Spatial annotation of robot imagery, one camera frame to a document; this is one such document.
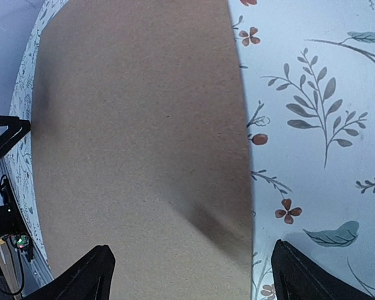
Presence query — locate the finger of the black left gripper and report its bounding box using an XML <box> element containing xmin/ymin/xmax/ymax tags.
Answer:
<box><xmin>0</xmin><ymin>116</ymin><xmax>31</xmax><ymax>159</ymax></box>

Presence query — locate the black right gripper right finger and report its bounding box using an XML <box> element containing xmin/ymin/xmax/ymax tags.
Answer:
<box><xmin>271</xmin><ymin>239</ymin><xmax>374</xmax><ymax>300</ymax></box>

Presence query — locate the floral patterned table cover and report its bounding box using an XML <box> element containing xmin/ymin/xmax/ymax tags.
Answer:
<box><xmin>3</xmin><ymin>1</ymin><xmax>375</xmax><ymax>299</ymax></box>

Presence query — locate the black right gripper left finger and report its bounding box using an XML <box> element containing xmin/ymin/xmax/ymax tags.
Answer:
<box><xmin>25</xmin><ymin>245</ymin><xmax>116</xmax><ymax>300</ymax></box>

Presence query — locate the brown cardboard backing board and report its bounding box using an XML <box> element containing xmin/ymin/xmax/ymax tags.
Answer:
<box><xmin>32</xmin><ymin>1</ymin><xmax>252</xmax><ymax>299</ymax></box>

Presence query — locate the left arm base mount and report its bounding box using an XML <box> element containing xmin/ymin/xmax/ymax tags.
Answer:
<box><xmin>0</xmin><ymin>175</ymin><xmax>33</xmax><ymax>299</ymax></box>

